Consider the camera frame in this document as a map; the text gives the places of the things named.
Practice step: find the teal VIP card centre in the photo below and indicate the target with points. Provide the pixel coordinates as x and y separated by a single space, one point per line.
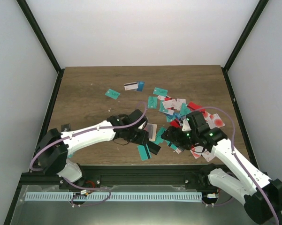
158 138

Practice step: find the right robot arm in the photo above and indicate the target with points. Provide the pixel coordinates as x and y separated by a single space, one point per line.
260 196

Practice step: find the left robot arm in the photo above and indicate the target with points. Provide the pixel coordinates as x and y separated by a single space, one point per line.
54 149

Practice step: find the black striped card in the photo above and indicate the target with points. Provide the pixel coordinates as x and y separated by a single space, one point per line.
153 148

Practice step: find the teal card upright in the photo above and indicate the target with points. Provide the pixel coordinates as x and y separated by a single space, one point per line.
152 102

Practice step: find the beige leather card holder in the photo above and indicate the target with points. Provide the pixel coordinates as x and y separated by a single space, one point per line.
152 131

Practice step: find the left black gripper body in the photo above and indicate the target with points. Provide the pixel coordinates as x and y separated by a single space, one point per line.
135 138

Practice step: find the teal VIP card top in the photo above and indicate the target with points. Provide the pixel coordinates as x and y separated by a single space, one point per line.
161 92

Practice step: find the teal card far left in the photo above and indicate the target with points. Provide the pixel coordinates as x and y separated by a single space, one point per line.
112 94

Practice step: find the light blue slotted strip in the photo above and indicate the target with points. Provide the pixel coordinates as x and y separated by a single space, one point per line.
115 197

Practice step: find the blue card top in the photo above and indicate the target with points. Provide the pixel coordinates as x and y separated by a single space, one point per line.
140 86

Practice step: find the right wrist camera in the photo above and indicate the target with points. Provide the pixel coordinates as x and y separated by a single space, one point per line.
186 127

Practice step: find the teal vip card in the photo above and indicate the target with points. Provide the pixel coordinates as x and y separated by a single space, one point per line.
161 92
158 138

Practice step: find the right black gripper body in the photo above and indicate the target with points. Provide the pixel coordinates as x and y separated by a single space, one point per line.
185 140

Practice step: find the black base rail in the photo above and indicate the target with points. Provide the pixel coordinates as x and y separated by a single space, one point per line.
188 176

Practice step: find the white card magnetic stripe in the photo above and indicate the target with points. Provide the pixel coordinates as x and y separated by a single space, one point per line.
131 86

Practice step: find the white red patterned card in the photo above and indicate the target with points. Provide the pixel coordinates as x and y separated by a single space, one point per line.
213 120

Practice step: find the black card front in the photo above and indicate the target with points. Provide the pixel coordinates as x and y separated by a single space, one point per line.
65 127

